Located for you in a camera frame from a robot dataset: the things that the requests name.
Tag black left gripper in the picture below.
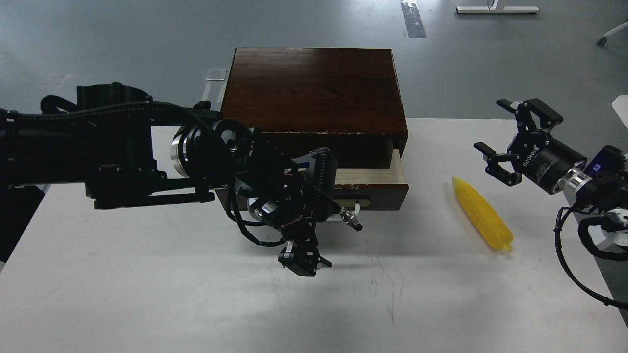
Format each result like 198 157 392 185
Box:
248 189 333 277

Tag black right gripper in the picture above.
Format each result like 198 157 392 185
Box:
474 99 587 195

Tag wooden drawer with white handle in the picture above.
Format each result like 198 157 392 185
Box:
216 149 410 222

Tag yellow corn cob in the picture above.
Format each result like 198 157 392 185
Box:
451 176 513 252

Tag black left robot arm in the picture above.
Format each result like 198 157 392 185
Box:
1 82 363 276

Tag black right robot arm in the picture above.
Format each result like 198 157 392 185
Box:
474 99 628 310

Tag dark wooden drawer cabinet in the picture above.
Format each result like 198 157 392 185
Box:
221 47 409 168

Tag white table corner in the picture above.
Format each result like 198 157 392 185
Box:
611 95 628 129

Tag white chair leg caster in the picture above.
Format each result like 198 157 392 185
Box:
596 19 628 47

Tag white table leg base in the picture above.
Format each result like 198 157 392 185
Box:
455 0 540 14

